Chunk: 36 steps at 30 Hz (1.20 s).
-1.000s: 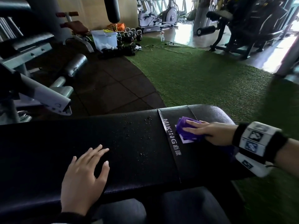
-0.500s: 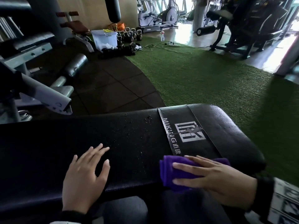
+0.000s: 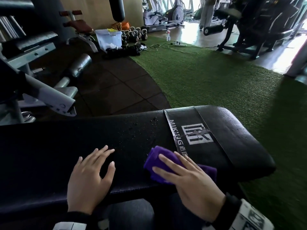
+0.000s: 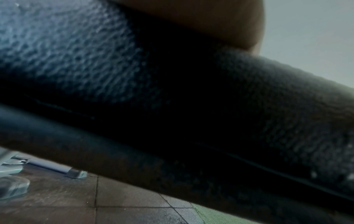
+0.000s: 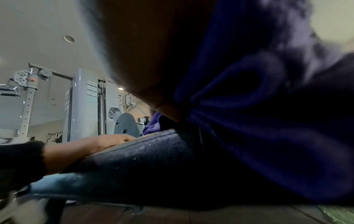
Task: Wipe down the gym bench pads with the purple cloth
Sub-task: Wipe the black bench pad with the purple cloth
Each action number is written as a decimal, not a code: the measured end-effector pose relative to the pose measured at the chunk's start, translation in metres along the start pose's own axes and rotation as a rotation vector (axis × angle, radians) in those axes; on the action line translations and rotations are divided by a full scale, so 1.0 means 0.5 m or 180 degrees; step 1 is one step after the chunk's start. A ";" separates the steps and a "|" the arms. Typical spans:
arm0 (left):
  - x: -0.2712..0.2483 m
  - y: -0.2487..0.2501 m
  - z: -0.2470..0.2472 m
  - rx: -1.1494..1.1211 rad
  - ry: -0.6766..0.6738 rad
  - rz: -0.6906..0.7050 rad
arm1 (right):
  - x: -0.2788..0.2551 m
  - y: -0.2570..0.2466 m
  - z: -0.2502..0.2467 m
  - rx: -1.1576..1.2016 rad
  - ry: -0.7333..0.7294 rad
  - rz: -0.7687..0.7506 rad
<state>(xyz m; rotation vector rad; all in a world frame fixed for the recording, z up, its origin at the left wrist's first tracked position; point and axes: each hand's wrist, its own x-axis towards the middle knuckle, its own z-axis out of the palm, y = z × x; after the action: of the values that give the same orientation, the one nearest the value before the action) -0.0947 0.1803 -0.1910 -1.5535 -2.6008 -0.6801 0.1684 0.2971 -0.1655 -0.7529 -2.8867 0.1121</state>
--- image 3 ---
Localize person's left hand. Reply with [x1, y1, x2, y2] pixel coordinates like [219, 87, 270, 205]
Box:
[67, 145, 116, 215]

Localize white cable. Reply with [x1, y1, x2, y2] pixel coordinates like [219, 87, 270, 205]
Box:
[144, 42, 200, 55]

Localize clear plastic storage box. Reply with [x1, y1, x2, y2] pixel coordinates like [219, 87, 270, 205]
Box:
[95, 29, 123, 53]

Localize chrome weight bars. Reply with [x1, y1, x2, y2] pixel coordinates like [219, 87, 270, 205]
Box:
[0, 15, 27, 42]

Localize pile of black dumbbells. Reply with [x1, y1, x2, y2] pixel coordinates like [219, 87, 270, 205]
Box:
[105, 42, 146, 60]

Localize grey metal pillar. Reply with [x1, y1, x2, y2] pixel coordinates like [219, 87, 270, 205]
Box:
[284, 44, 307, 78]

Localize purple cleaning cloth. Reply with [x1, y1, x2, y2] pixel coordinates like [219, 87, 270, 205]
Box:
[143, 145, 218, 185]

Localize person's right hand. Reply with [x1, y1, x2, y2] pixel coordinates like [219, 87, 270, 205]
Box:
[152, 150, 226, 223]

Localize grey adjacent bench frame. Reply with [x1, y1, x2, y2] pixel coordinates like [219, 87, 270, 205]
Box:
[0, 31, 93, 125]

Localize black right wristband with markers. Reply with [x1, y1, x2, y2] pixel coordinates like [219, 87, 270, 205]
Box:
[211, 193, 275, 230]

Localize black punching bag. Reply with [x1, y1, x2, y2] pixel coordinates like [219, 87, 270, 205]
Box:
[108, 0, 126, 22]

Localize grey elliptical machine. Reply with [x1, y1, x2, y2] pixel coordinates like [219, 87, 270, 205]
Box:
[142, 0, 186, 33]

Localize orange bag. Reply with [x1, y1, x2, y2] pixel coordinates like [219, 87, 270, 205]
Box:
[112, 21, 130, 31]

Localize person's dark trousers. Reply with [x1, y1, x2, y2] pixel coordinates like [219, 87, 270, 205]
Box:
[103, 193, 211, 230]

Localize black weight machine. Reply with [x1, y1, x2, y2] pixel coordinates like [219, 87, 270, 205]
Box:
[202, 0, 300, 60]

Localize row of black kettlebells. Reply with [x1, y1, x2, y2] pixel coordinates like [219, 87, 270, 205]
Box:
[121, 26, 148, 45]

